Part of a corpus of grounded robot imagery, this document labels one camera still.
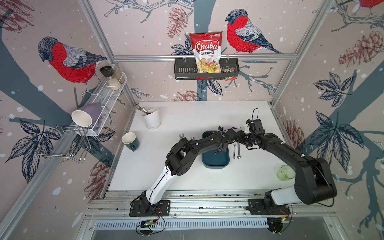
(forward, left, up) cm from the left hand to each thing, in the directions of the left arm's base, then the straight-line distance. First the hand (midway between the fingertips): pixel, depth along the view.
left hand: (221, 145), depth 96 cm
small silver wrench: (+8, +27, -1) cm, 28 cm away
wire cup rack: (-18, +68, +35) cm, 78 cm away
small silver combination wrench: (-8, -7, -1) cm, 11 cm away
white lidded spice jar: (+20, +63, +34) cm, 74 cm away
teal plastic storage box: (-11, +5, +1) cm, 12 cm away
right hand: (+2, -8, +8) cm, 12 cm away
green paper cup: (+1, +58, +6) cm, 59 cm away
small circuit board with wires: (-42, +40, -1) cm, 58 cm away
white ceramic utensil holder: (+15, +46, +9) cm, 49 cm away
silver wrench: (-5, +18, +17) cm, 25 cm away
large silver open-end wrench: (-7, -11, -1) cm, 13 cm away
